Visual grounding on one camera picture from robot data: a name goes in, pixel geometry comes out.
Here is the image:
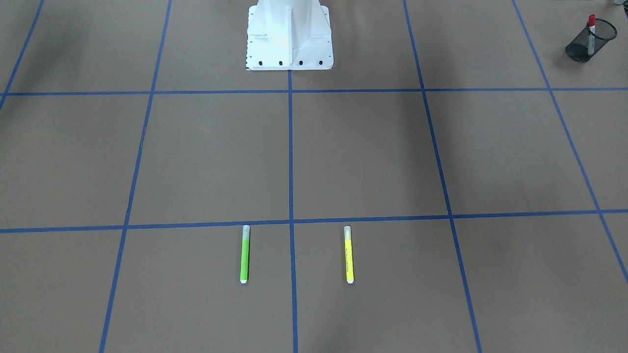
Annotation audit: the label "red capped white marker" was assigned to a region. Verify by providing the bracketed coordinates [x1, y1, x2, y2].
[587, 14, 596, 57]

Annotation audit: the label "yellow marker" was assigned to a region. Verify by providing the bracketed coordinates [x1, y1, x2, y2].
[343, 226, 355, 284]

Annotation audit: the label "green marker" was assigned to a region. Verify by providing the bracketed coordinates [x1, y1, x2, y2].
[239, 225, 250, 284]

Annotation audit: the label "near black mesh cup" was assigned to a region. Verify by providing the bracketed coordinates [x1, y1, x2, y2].
[565, 19, 618, 63]

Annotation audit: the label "white central pedestal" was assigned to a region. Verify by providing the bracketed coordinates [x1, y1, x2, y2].
[245, 0, 334, 70]

